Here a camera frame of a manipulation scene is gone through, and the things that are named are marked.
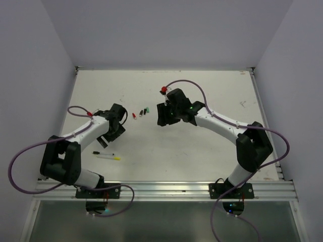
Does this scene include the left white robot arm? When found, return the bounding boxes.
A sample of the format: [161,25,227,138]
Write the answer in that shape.
[40,103,128,198]

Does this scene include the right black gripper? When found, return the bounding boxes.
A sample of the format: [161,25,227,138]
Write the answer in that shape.
[157,100,181,125]

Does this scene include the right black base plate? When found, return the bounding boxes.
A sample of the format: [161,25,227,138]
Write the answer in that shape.
[208,183,255,199]

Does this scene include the yellow capped white pen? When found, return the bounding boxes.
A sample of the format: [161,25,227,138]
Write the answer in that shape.
[96,155,121,161]

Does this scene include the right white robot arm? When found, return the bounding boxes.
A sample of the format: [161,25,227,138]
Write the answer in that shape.
[157,87,273,198]

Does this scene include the aluminium mounting rail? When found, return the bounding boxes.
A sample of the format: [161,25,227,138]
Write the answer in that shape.
[33,181,298,202]

